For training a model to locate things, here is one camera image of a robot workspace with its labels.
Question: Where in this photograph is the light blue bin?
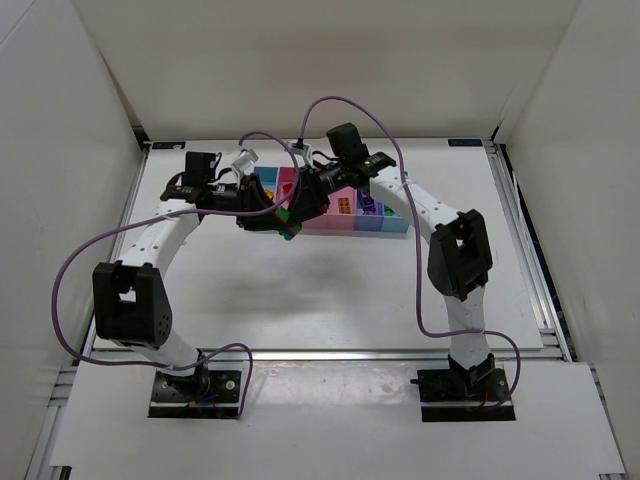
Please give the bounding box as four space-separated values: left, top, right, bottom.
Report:
254 166 279 196
381 205 409 234

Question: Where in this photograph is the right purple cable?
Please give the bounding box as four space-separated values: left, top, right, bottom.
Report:
298 96 520 409

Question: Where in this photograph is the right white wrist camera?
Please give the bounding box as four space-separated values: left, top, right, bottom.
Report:
288 139 312 168

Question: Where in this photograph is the right light blue bin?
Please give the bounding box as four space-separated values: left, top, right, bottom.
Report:
381 205 409 234

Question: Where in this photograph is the striped lego plate stack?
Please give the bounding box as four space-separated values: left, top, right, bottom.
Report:
274 206 302 241

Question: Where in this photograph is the purple cable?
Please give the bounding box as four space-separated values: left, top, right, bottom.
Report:
298 96 520 409
52 131 301 419

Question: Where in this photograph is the left light blue bin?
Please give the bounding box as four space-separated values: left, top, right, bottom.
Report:
254 166 279 196

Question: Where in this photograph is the small pink bin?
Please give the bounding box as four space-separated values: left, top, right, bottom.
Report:
326 187 356 231

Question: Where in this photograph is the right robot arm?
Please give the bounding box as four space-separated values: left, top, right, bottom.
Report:
287 123 495 394

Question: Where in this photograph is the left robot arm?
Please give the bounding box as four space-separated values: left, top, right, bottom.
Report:
92 149 285 384

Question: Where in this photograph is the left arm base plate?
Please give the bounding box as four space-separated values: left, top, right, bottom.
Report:
147 366 243 420

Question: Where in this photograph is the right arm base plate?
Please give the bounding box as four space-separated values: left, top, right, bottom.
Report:
410 368 516 423

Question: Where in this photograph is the orange lego plate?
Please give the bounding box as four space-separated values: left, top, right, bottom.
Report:
337 197 351 215

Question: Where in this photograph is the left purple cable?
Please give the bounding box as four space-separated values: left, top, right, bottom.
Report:
52 131 301 419

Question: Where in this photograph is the dark blue bin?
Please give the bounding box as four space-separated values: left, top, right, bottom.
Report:
354 190 383 232

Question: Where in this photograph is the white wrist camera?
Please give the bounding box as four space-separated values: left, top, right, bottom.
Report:
230 149 258 185
288 139 312 168

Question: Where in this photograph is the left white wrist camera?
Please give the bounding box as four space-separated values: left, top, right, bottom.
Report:
230 149 258 185

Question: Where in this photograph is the small purple lego block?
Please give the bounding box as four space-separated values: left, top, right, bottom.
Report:
359 194 379 216

